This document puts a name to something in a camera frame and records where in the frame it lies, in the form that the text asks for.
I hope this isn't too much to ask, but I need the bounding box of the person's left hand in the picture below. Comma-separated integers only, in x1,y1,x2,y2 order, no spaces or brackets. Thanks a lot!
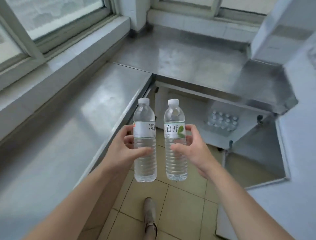
105,124,153,179

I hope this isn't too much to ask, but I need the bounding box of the person's right hand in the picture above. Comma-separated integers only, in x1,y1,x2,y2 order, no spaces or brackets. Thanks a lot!
170,124,218,179

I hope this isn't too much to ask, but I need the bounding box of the clear water bottle leaf label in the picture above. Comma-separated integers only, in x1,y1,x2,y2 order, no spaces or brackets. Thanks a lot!
164,99,188,181

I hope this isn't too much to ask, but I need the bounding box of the clear water bottle red-marked label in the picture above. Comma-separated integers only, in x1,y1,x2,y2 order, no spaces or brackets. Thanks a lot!
133,98,158,183

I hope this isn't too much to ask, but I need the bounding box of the person's left forearm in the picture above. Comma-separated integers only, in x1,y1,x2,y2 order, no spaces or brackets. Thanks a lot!
24,166,119,240

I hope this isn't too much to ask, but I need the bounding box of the person's right forearm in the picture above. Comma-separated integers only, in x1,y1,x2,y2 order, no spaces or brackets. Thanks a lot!
199,162,296,240

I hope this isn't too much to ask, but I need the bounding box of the wrapped pack of water bottles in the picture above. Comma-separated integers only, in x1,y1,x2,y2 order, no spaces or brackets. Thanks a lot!
203,111,239,133

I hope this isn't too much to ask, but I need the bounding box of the steel under-counter shelf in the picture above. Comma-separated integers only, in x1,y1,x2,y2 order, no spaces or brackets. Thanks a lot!
197,99,273,152

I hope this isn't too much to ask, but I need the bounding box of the beige shoe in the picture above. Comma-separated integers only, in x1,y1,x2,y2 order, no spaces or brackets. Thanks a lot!
143,197,158,240

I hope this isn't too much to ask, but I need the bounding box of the white refrigerator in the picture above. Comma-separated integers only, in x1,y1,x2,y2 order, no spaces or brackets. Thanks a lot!
215,0,316,240

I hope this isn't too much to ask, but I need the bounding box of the small window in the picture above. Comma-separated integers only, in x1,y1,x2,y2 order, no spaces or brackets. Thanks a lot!
150,0,273,25

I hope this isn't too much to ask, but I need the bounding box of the large sliding window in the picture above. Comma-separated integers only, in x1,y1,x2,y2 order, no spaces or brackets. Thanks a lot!
0,0,119,73

